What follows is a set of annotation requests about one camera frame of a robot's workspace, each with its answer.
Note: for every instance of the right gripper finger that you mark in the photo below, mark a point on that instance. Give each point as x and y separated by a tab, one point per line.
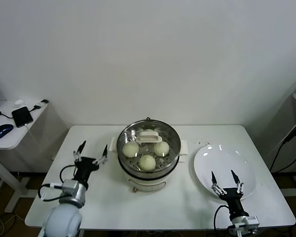
235	178
214	180

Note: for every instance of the black power adapter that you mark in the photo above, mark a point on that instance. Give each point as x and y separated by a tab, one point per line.
292	134

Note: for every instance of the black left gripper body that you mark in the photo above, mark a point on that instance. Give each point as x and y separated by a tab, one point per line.
85	168

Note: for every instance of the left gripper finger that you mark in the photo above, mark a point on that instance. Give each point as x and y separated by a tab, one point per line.
81	148
104	153

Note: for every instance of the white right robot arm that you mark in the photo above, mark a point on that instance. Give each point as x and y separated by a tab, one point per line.
237	218

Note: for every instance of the blue computer mouse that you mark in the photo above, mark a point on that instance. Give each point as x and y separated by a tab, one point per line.
2	130

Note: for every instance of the white steamed baozi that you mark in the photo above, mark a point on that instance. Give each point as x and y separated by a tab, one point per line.
161	148
148	130
147	163
131	149

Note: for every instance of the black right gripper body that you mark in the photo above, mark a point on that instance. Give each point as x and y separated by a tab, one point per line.
234	200

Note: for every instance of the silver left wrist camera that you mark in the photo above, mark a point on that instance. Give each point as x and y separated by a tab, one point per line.
70	186

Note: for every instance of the small white case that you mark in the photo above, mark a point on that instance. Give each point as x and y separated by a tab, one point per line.
19	102

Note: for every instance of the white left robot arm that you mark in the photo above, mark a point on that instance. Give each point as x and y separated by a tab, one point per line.
61	222

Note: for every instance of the cream electric cooker base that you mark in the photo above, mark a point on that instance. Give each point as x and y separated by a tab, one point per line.
148	184

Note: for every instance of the black smartphone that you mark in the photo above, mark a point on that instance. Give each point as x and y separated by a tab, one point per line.
22	116

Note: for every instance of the perforated steel steamer basket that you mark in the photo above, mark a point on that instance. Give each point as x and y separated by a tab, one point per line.
176	156

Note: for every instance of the white adapter with black plugs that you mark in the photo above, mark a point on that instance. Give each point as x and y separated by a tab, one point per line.
41	103

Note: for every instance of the white round plate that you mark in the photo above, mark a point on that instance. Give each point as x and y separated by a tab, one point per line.
224	163

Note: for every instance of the white side desk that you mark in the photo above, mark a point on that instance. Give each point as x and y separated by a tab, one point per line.
5	143

